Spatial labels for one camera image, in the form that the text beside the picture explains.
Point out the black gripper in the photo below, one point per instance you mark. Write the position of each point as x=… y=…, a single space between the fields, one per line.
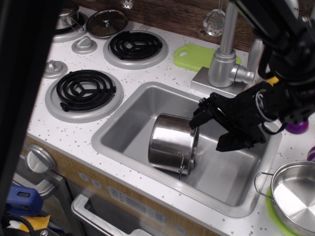
x=242 y=116

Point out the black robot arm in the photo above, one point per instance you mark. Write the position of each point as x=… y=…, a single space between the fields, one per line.
x=283 y=55

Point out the grey metal sink basin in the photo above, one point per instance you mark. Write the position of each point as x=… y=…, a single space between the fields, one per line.
x=150 y=133

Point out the dark glass pot lid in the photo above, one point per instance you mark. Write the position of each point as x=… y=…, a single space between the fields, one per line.
x=106 y=23

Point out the small lidded steel pot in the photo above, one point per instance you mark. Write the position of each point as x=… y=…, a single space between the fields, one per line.
x=69 y=17

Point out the silver faucet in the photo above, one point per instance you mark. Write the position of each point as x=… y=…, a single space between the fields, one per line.
x=224 y=75

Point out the green cutting board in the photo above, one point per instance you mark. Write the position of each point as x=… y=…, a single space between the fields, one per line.
x=193 y=57

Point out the purple toy eggplant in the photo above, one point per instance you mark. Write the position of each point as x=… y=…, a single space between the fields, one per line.
x=298 y=128

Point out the purple striped toy onion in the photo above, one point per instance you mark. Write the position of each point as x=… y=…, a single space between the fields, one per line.
x=311 y=154

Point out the hanging slotted spoon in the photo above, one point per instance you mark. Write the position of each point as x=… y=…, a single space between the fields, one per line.
x=213 y=22

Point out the green plate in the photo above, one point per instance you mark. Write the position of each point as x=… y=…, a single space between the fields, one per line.
x=276 y=220

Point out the back right stove burner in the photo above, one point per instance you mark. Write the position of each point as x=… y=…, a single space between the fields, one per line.
x=135 y=49

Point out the stove burner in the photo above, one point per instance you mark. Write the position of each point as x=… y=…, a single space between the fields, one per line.
x=135 y=49
x=84 y=96
x=74 y=33

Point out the front right stove burner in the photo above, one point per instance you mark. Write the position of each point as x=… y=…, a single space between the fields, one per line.
x=84 y=96

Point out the silver stove knob top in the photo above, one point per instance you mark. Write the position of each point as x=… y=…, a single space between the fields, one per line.
x=83 y=46

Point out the silver stove knob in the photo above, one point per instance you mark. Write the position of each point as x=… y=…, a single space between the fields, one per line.
x=83 y=46
x=54 y=69

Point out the silver stove knob middle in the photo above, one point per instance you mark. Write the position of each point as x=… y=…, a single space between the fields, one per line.
x=54 y=69

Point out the silver oven dial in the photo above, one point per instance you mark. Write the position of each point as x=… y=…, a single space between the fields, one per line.
x=38 y=160

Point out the back left stove burner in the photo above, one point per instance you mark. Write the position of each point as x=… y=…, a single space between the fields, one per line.
x=74 y=33

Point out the blue clamp tool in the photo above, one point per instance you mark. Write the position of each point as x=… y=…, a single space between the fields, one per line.
x=23 y=201

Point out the silver dishwasher door handle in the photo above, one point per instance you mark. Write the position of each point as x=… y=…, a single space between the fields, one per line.
x=104 y=219

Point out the silver oven door handle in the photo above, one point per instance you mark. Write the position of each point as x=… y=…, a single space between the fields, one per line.
x=46 y=184

